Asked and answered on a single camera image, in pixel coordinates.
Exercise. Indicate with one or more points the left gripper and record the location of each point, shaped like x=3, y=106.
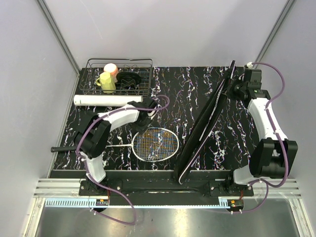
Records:
x=141, y=129

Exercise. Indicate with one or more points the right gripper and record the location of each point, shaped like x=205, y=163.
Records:
x=230, y=92

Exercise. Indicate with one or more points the badminton racket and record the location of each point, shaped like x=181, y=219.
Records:
x=151, y=145

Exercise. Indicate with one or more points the black racket bag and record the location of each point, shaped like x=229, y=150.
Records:
x=202, y=127

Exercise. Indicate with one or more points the white shuttlecock tube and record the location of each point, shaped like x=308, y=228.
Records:
x=105, y=100

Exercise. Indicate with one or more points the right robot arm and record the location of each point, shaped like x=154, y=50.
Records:
x=274, y=155

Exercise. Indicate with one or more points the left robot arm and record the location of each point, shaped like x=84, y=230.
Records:
x=111, y=120

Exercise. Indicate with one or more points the black bowl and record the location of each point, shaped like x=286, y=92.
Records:
x=128, y=80

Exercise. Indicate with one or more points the marble pattern table mat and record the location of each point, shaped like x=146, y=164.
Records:
x=234, y=137

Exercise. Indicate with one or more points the yellow-green mug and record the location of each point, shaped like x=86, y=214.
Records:
x=106, y=82

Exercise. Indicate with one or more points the pink cup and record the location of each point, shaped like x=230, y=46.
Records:
x=113, y=70

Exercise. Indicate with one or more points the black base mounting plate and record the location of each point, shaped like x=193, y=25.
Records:
x=149, y=188

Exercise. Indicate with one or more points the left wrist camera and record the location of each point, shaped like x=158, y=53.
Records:
x=152, y=114

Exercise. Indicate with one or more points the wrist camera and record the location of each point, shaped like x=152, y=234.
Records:
x=152, y=114
x=248, y=67

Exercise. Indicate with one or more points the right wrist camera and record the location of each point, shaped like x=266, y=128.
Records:
x=248, y=67

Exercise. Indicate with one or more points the wire dish rack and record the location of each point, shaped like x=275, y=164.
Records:
x=95, y=66

